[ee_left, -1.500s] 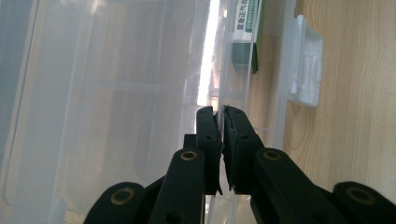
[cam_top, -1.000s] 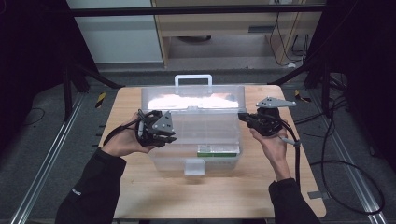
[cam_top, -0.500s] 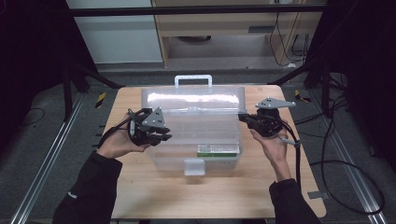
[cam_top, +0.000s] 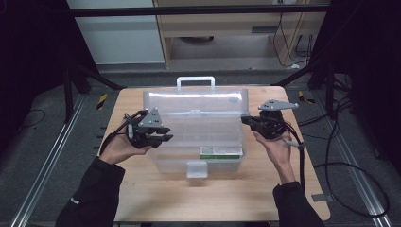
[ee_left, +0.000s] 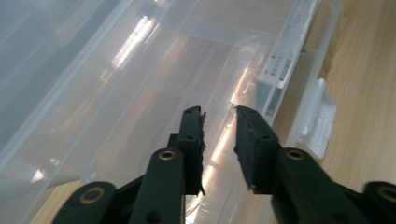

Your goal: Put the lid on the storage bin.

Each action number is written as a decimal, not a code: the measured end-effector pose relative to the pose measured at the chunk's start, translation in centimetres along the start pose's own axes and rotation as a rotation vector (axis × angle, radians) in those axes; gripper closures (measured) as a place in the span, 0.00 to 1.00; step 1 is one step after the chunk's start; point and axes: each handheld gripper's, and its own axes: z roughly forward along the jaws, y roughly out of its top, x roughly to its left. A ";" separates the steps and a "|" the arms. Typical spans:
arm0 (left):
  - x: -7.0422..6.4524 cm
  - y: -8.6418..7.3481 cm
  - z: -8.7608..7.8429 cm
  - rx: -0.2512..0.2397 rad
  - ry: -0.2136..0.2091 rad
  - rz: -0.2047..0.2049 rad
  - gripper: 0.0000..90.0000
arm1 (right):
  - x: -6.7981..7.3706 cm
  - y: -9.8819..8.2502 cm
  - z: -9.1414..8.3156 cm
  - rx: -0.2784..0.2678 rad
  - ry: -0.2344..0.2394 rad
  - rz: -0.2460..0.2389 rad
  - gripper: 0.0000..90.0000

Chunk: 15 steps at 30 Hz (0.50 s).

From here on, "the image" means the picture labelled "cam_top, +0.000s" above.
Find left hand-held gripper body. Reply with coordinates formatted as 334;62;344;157
125;107;166;149

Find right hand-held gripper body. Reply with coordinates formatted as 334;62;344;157
251;98;300;140

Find clear plastic storage box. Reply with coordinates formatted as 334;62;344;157
142;76;251;180

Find green and white medicine box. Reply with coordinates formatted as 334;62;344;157
199;146;244;160

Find person's right hand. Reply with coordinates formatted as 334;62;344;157
253;131;294;185

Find person's left hand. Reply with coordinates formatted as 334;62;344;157
98;121;155;166

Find yellow and black tape strip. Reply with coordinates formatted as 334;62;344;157
297;90;316;105
96;93;109;111

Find black metal stand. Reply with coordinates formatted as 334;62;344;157
61;61;127;125
271;58;337;121

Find white cabinet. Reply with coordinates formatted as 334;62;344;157
66;0;166;66

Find grey tape piece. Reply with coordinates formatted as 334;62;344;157
311;192;334;203

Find wooden desk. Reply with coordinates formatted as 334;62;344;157
153;0;330;69

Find dark curtain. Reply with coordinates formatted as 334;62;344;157
310;0;401;176
0;0;99;152

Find white cable plug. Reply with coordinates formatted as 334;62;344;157
281;138;305;151

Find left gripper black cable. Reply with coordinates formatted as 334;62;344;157
98;113;140;157

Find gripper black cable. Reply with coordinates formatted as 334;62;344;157
98;113;140;157
277;117;307;192

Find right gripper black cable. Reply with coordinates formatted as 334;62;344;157
277;117;307;192

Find black floor cable bundle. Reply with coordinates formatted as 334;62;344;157
297;74;356;143

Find black cables under desk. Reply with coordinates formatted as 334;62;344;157
271;11;315;69

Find aluminium floor rail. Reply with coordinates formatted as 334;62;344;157
313;90;394;227
9;94;87;227

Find thin black floor cable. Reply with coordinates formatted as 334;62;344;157
18;108;47;130

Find black horizontal frame bar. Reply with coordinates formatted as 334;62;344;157
66;4;331;17

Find looped black floor cable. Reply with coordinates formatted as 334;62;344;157
313;162;392;219

